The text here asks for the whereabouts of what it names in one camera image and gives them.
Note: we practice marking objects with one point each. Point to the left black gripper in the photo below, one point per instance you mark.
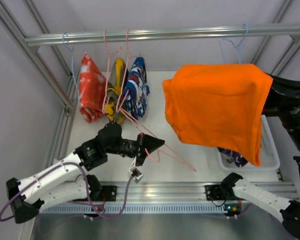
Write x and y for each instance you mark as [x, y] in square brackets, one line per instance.
[140, 149]

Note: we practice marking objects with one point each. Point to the aluminium hanging rail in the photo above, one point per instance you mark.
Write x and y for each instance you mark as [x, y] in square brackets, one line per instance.
[259, 30]

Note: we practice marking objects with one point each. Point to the frame post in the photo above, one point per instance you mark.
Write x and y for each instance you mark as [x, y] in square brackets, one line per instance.
[276, 53]
[65, 121]

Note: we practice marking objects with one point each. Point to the purple camouflage trousers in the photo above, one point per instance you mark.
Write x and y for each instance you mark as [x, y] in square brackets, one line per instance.
[232, 157]

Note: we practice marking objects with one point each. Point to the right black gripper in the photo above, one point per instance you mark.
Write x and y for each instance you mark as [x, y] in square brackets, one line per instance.
[296, 101]

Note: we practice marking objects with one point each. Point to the left frame post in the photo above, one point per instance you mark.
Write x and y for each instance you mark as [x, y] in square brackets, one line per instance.
[65, 121]

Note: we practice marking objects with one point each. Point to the blue wire hanger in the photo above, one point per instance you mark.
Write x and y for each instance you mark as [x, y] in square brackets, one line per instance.
[73, 72]
[237, 47]

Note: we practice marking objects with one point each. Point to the orange trousers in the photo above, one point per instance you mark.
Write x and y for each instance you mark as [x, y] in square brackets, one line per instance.
[218, 106]

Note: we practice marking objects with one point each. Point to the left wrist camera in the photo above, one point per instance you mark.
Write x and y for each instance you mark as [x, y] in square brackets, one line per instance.
[135, 172]

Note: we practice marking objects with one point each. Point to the white slotted cable duct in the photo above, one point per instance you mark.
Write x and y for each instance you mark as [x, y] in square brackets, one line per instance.
[149, 208]

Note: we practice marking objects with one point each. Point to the red white tie-dye trousers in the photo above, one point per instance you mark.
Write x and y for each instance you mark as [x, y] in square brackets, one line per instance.
[92, 85]

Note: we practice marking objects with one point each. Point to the white plastic basket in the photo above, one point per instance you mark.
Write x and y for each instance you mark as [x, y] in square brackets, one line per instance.
[269, 159]

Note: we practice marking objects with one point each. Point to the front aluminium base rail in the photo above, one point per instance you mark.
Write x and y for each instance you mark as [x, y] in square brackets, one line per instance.
[193, 192]

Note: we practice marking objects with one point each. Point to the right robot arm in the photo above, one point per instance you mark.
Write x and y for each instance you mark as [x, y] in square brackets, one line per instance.
[286, 211]

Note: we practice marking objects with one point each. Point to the blue white patterned trousers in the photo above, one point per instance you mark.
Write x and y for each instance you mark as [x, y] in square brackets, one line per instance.
[136, 89]

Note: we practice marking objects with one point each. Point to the right frame post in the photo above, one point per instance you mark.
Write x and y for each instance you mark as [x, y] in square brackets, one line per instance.
[276, 53]

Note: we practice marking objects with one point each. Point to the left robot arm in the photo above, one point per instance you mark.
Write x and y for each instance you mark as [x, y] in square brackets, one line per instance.
[68, 180]

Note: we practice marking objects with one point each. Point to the yellow olive camouflage trousers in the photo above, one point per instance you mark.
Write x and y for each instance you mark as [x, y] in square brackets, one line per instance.
[113, 91]

